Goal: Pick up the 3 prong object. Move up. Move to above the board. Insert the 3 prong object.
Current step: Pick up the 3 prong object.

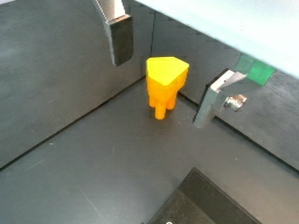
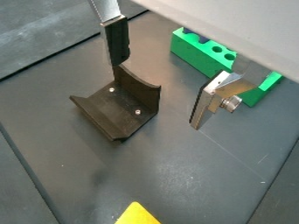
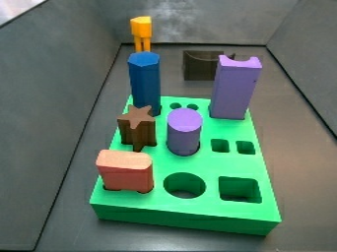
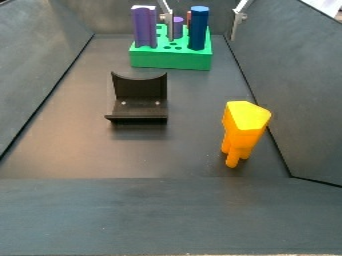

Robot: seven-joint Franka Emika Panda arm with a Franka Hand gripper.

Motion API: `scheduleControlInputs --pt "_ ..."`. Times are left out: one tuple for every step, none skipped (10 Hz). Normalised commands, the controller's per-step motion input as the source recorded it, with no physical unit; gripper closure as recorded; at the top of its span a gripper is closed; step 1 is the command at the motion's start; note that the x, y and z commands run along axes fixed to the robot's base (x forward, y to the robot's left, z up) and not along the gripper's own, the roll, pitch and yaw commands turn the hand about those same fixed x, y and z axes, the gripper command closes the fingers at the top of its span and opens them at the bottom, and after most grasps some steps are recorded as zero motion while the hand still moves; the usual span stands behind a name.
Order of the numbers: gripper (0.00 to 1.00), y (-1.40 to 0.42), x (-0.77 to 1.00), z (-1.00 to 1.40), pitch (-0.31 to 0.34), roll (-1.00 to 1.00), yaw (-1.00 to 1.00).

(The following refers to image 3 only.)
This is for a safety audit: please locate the tall purple notched block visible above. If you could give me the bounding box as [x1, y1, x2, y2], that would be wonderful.
[210, 55, 262, 120]

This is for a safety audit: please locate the dark grey holder block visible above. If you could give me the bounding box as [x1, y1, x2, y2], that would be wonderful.
[183, 50, 223, 81]

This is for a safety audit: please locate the brown star block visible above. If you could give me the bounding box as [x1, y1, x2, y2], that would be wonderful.
[117, 104, 156, 152]

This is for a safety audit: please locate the green shape sorter board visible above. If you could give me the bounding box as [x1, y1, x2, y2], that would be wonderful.
[89, 96, 282, 235]

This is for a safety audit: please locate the purple cylinder block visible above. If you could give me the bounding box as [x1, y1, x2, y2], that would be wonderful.
[167, 108, 203, 156]

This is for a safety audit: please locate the blue hexagonal prism block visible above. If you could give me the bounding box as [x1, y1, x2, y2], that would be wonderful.
[127, 51, 160, 116]

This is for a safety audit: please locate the red rounded rectangle block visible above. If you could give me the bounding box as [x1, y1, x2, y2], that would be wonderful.
[96, 150, 153, 193]

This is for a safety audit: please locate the yellow three prong block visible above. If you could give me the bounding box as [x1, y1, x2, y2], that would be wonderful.
[129, 16, 151, 52]

